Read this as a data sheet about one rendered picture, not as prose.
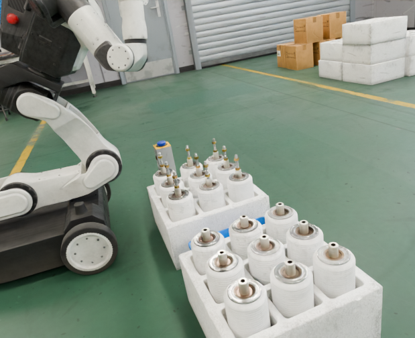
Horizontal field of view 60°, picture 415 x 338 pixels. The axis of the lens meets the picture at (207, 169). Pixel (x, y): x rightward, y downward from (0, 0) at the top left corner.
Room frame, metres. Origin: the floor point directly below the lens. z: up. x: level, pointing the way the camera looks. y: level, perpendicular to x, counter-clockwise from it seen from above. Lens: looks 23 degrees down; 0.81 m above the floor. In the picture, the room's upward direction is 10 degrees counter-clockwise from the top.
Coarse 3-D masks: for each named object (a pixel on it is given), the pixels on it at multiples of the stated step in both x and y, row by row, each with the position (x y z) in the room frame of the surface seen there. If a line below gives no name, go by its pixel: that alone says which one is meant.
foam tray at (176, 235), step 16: (224, 192) 1.24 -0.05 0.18; (256, 192) 1.19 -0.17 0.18; (160, 208) 1.20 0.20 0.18; (224, 208) 1.12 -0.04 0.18; (240, 208) 1.12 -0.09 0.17; (256, 208) 1.14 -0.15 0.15; (160, 224) 1.21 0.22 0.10; (176, 224) 1.06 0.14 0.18; (192, 224) 1.07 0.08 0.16; (208, 224) 1.09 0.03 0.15; (224, 224) 1.10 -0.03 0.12; (176, 240) 1.05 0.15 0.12; (176, 256) 1.05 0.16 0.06
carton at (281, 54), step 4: (280, 44) 5.15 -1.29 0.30; (284, 44) 5.05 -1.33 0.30; (288, 44) 5.00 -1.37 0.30; (280, 48) 5.08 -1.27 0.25; (284, 48) 4.98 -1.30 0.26; (280, 52) 5.10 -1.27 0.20; (284, 52) 4.98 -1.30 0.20; (280, 56) 5.10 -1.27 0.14; (284, 56) 4.98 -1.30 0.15; (280, 60) 5.11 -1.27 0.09; (284, 60) 4.99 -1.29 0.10; (280, 64) 5.12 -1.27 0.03; (284, 64) 5.00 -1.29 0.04
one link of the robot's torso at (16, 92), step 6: (18, 84) 1.33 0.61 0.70; (24, 84) 1.34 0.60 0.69; (30, 84) 1.36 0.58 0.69; (12, 90) 1.31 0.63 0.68; (18, 90) 1.31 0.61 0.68; (24, 90) 1.32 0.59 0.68; (30, 90) 1.32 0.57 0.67; (36, 90) 1.33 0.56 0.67; (42, 90) 1.36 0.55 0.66; (12, 96) 1.31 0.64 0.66; (18, 96) 1.31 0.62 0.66; (48, 96) 1.36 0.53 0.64; (12, 102) 1.30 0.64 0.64; (12, 108) 1.31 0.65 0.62; (36, 120) 1.34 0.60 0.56
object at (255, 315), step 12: (264, 288) 0.62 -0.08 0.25; (228, 300) 0.60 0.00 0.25; (264, 300) 0.58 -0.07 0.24; (228, 312) 0.59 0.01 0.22; (240, 312) 0.57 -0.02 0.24; (252, 312) 0.57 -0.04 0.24; (264, 312) 0.58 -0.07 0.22; (228, 324) 0.61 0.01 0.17; (240, 324) 0.57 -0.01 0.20; (252, 324) 0.57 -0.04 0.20; (264, 324) 0.58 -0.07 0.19; (240, 336) 0.57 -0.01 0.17
